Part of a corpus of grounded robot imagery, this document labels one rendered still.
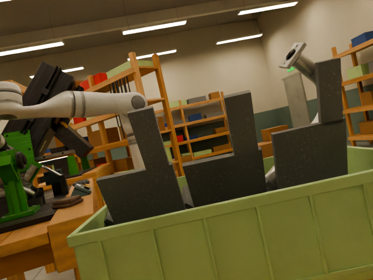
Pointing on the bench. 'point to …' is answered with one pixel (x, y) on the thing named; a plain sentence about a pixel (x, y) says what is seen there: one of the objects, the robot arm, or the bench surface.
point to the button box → (81, 190)
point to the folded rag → (67, 201)
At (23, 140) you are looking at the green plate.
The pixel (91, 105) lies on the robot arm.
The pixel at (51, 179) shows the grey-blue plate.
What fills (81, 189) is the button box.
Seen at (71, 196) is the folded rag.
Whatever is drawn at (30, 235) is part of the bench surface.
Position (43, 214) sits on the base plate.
